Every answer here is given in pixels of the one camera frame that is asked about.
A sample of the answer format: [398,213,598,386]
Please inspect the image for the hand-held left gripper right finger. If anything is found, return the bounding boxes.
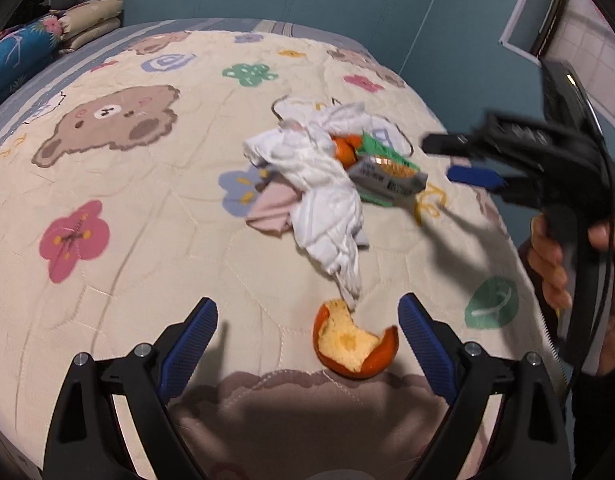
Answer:
[398,294,572,480]

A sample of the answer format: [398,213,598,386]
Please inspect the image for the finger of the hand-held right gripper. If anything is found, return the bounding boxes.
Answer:
[446,164,533,207]
[421,129,492,161]

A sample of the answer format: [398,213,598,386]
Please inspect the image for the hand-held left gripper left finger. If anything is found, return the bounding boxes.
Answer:
[42,297,219,480]

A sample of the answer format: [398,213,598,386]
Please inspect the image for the green grey snack packet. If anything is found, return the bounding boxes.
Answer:
[347,132,429,209]

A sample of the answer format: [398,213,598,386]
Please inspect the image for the orange peel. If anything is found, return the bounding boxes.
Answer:
[312,299,401,380]

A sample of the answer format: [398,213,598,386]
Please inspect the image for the small orange fruit piece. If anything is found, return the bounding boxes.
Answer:
[332,136,361,167]

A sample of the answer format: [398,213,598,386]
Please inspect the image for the white tissue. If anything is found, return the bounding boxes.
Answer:
[282,102,376,136]

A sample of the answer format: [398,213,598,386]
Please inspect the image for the pink paper scrap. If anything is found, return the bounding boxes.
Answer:
[246,180,301,236]

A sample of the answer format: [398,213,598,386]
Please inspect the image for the person's right hand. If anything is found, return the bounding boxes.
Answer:
[526,215,615,318]

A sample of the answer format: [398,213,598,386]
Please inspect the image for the bear printed blanket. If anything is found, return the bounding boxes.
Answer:
[0,30,561,480]

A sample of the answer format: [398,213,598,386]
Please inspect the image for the frosted window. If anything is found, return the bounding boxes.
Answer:
[499,0,615,137]

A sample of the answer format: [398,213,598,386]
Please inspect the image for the blue floral folded quilt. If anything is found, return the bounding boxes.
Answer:
[0,14,64,104]

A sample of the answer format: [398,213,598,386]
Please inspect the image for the beige folded pillows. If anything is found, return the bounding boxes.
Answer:
[50,0,124,56]

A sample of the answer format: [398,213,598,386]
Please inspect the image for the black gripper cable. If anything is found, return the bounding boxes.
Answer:
[562,62,615,421]

